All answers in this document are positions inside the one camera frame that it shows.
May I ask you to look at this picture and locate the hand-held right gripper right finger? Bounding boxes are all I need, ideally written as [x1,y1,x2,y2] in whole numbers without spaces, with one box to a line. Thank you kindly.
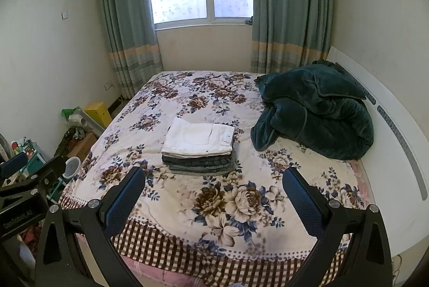
[282,167,393,287]

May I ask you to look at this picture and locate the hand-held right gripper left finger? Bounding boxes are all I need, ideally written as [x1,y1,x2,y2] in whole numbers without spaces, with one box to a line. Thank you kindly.
[34,166,146,287]

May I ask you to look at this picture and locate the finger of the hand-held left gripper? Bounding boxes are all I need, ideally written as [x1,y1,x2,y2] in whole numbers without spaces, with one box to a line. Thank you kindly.
[0,152,28,175]
[0,155,67,199]

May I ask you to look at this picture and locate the white pants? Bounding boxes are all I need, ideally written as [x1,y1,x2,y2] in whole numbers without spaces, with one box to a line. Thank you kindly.
[161,117,236,158]

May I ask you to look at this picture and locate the teal toy shelf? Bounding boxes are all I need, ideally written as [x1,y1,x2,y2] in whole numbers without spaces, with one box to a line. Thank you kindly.
[0,138,64,202]

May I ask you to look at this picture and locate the red patterned cloth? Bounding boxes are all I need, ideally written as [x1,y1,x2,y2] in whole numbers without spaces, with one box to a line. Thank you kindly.
[18,227,42,245]

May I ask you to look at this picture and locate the brown cardboard box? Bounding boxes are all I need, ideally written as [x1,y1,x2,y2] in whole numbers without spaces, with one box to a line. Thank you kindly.
[55,128,98,160]

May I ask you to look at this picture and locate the white plastic pipe fitting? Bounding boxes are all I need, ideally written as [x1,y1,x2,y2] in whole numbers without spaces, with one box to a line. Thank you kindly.
[69,116,90,132]

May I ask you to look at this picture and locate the green plastic bag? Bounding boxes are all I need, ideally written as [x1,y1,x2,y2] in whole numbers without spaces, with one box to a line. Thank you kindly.
[61,107,83,120]

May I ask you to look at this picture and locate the bed with floral sheet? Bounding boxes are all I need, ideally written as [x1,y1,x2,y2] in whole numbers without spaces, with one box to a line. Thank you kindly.
[58,71,369,287]

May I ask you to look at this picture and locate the yellow box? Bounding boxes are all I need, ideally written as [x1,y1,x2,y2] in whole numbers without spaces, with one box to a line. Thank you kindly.
[84,102,113,128]

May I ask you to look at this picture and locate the dark green fleece blanket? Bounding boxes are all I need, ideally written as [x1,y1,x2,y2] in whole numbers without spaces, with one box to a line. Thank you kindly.
[251,60,375,160]

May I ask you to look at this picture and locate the stack of folded jeans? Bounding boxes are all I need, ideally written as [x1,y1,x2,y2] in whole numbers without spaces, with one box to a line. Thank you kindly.
[162,153,237,176]

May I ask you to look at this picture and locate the white headboard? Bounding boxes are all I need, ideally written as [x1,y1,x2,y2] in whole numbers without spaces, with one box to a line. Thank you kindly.
[327,46,429,257]

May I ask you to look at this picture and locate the grey-green striped curtain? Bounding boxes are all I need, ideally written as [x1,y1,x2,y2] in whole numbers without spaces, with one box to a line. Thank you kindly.
[95,0,165,99]
[251,0,335,75]

